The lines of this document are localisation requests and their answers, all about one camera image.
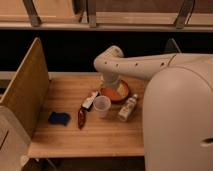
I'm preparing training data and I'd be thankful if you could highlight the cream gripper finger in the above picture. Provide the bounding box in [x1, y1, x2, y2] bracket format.
[117, 84, 125, 96]

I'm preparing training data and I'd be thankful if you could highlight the small clear bottle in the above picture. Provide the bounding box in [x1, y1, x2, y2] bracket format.
[118, 94, 138, 121]

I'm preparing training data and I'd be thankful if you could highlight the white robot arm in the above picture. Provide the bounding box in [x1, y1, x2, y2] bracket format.
[94, 46, 213, 171]

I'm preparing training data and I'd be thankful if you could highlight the orange ceramic bowl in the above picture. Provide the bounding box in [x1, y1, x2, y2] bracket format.
[99, 80, 130, 103]

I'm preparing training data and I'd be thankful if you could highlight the white plastic cup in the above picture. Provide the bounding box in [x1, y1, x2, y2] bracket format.
[93, 95, 111, 118]

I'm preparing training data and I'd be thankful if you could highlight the dark red chip bag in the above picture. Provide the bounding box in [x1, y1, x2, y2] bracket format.
[78, 108, 86, 129]

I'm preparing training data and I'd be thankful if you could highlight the blue sponge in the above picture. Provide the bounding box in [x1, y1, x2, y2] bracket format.
[48, 112, 71, 126]

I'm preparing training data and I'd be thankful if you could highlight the wooden back shelf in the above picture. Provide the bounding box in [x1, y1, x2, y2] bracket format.
[0, 0, 213, 32]

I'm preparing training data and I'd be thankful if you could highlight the wooden side panel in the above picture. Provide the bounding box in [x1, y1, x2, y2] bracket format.
[0, 38, 49, 142]

